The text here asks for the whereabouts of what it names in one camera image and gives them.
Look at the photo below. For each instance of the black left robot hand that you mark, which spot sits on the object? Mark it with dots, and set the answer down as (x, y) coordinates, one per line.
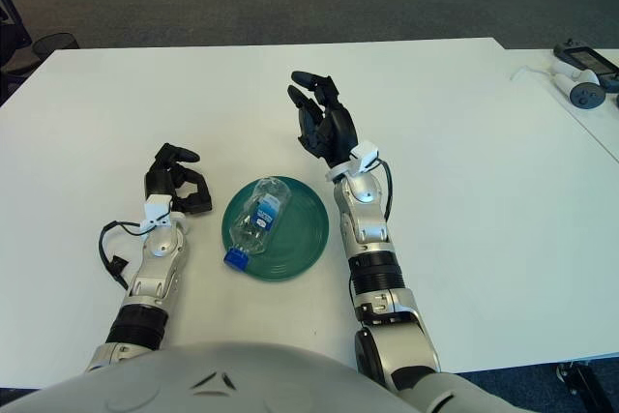
(162, 178)

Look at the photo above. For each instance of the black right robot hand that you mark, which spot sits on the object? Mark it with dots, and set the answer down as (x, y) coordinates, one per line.
(333, 127)

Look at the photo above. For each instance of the clear bottle with blue cap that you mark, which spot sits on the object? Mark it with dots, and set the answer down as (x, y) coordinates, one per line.
(258, 219)

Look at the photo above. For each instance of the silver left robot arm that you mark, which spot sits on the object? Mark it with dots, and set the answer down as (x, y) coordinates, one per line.
(152, 277)

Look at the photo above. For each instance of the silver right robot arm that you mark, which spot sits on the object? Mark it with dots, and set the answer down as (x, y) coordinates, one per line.
(382, 277)

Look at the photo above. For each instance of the green round plate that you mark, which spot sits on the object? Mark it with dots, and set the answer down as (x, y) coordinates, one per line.
(295, 234)

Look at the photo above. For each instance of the black mesh wastebasket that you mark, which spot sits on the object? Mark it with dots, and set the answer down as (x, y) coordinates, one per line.
(55, 45)

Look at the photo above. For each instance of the silver robot torso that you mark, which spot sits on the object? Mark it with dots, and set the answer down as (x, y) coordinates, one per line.
(193, 384)

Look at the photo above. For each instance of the black office chair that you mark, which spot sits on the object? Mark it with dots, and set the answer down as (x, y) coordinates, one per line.
(9, 31)

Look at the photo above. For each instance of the white and grey controller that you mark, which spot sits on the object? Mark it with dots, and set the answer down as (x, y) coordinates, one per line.
(586, 95)

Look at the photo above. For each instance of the black handheld device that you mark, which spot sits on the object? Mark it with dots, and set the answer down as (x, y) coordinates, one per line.
(587, 57)

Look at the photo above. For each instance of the black table base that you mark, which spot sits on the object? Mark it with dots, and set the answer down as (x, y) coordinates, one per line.
(580, 379)

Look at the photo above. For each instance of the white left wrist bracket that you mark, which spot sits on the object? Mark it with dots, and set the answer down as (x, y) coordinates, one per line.
(157, 207)

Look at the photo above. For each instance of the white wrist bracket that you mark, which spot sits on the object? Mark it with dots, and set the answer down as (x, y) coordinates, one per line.
(157, 207)
(365, 156)

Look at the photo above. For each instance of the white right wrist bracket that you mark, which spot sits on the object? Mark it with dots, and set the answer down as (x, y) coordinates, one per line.
(365, 156)

